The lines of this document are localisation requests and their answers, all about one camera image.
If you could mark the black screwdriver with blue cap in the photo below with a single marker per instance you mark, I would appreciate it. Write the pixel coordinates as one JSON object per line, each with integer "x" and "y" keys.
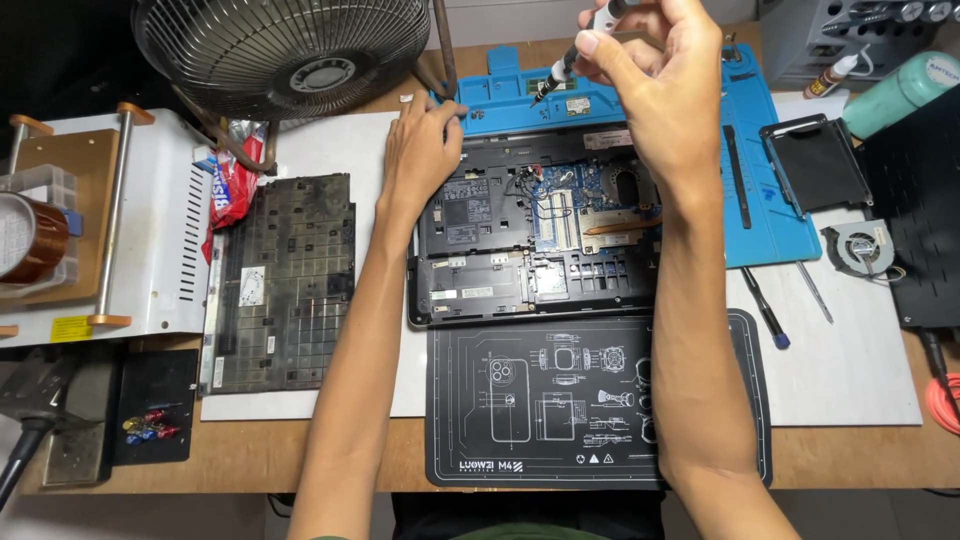
{"x": 763, "y": 307}

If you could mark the small glue bottle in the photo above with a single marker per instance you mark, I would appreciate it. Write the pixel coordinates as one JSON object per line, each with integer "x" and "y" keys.
{"x": 829, "y": 76}

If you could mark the red snack packet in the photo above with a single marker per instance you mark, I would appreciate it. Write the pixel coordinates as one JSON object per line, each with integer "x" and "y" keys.
{"x": 234, "y": 187}

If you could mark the black hard drive caddy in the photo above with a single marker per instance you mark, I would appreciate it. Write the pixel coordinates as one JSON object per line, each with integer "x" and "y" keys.
{"x": 817, "y": 165}

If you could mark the heap of coloured small parts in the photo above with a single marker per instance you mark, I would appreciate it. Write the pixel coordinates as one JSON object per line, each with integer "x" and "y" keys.
{"x": 150, "y": 427}

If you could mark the green memory module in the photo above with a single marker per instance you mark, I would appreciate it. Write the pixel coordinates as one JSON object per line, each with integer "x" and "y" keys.
{"x": 541, "y": 85}

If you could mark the person's left hand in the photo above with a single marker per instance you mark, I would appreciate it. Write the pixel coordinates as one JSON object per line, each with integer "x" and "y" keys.
{"x": 416, "y": 150}

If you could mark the person's right hand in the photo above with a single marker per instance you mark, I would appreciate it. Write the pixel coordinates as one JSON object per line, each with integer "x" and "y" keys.
{"x": 671, "y": 97}

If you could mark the person's dark clothing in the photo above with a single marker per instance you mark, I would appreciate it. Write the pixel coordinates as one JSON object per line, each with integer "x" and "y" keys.
{"x": 525, "y": 517}

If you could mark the teal bottle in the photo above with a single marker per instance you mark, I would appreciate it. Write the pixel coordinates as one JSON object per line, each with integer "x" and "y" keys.
{"x": 896, "y": 94}

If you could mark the black laptop bottom cover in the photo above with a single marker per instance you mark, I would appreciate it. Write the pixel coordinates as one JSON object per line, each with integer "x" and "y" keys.
{"x": 289, "y": 285}

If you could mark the grey laptop cooling fan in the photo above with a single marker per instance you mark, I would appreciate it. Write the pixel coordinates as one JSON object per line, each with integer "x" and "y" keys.
{"x": 861, "y": 247}

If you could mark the grey metal block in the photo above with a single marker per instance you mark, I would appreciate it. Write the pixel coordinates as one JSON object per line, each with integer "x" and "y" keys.
{"x": 71, "y": 420}

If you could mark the grey tool holder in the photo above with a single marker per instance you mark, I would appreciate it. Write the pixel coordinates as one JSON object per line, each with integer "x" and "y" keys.
{"x": 810, "y": 37}

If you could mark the group of small screws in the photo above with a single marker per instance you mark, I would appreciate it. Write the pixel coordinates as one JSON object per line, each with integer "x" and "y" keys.
{"x": 478, "y": 114}

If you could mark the black mat with white drawings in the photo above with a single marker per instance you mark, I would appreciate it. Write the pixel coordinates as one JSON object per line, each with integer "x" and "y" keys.
{"x": 540, "y": 405}

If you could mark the black plastic spudger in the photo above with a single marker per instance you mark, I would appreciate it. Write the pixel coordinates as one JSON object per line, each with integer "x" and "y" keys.
{"x": 736, "y": 180}

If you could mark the blue silicone repair mat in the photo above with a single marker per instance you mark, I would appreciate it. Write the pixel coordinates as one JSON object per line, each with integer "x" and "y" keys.
{"x": 772, "y": 225}

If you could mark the wooden board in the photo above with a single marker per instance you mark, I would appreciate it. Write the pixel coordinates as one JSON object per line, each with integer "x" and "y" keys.
{"x": 64, "y": 217}

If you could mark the large white desk mat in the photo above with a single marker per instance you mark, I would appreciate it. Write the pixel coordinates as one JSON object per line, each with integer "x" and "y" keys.
{"x": 840, "y": 360}

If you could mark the metal grille desk fan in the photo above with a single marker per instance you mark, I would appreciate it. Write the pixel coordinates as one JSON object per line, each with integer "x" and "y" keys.
{"x": 285, "y": 52}

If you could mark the black perforated panel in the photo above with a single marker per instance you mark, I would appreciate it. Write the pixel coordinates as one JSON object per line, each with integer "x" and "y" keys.
{"x": 919, "y": 240}

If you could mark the white machine with metal bars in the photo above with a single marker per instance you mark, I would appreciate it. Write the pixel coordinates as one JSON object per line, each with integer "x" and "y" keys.
{"x": 161, "y": 240}

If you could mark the open black laptop chassis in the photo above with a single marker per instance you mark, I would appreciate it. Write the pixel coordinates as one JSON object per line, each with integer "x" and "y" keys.
{"x": 525, "y": 255}

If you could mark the black and white electric screwdriver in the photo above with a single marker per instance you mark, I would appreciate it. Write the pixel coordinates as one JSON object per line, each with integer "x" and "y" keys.
{"x": 559, "y": 71}

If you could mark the amber tape roll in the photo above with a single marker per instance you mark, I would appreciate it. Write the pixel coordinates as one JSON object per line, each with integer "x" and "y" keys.
{"x": 41, "y": 236}

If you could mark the thin metal pry tool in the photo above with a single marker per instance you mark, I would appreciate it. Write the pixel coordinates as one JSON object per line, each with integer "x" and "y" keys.
{"x": 814, "y": 292}

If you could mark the small black tray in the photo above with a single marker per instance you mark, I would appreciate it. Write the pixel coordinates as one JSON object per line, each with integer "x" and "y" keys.
{"x": 154, "y": 382}

